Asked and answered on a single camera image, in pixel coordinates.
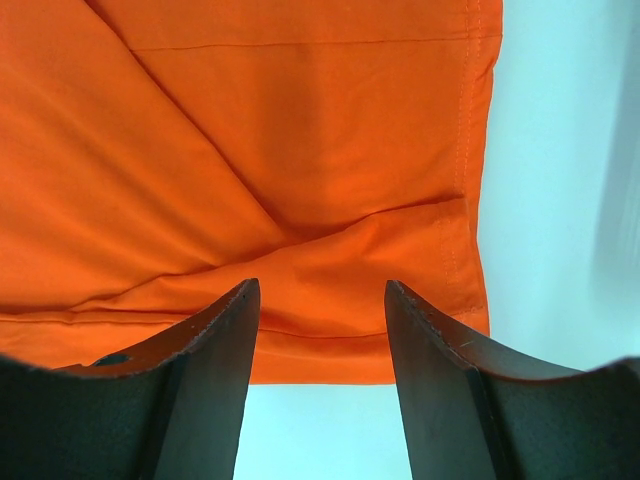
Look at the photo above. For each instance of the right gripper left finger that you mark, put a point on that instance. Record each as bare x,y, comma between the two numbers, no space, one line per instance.
169,407

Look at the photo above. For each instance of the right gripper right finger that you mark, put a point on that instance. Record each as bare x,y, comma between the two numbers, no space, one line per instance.
473,408

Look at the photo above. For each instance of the orange t-shirt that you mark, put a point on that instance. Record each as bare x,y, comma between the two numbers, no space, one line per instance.
154,154

